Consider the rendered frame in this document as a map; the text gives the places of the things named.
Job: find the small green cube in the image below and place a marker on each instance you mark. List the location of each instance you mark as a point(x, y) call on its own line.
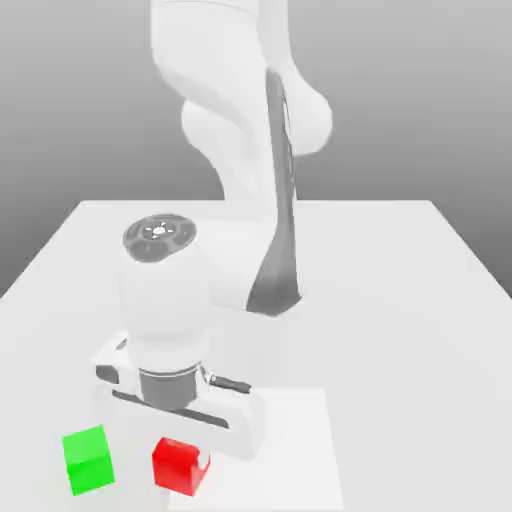
point(88, 460)

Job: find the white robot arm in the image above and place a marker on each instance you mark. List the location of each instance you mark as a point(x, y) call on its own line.
point(244, 168)

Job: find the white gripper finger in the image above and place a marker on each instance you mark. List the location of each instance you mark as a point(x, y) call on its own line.
point(204, 460)

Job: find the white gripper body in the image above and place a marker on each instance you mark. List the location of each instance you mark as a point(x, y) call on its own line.
point(236, 436)

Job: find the small red cube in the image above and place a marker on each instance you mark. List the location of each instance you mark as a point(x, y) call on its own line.
point(174, 466)

